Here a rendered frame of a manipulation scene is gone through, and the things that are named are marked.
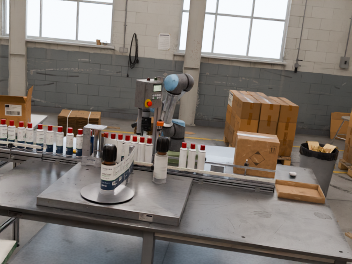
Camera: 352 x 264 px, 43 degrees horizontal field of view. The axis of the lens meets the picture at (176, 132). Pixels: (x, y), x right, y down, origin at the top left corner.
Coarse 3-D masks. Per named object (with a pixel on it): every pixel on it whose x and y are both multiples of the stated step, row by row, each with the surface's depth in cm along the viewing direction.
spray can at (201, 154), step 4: (200, 148) 309; (204, 148) 308; (200, 152) 308; (204, 152) 308; (200, 156) 308; (204, 156) 309; (200, 160) 309; (204, 160) 310; (200, 164) 310; (204, 164) 312; (200, 168) 310
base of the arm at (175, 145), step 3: (171, 138) 355; (174, 138) 353; (177, 138) 353; (180, 138) 353; (183, 138) 356; (171, 141) 355; (174, 141) 353; (177, 141) 353; (180, 141) 354; (183, 141) 356; (171, 144) 355; (174, 144) 353; (177, 144) 353; (180, 144) 354; (171, 147) 354; (174, 147) 353; (177, 147) 353; (180, 147) 354
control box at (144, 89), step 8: (136, 80) 310; (144, 80) 310; (152, 80) 314; (136, 88) 311; (144, 88) 305; (152, 88) 309; (136, 96) 311; (144, 96) 306; (136, 104) 312; (144, 104) 308; (152, 104) 313; (160, 104) 319
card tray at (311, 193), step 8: (280, 184) 320; (288, 184) 319; (296, 184) 318; (304, 184) 317; (312, 184) 317; (280, 192) 295; (288, 192) 306; (296, 192) 307; (304, 192) 309; (312, 192) 310; (320, 192) 307; (304, 200) 294; (312, 200) 293; (320, 200) 292
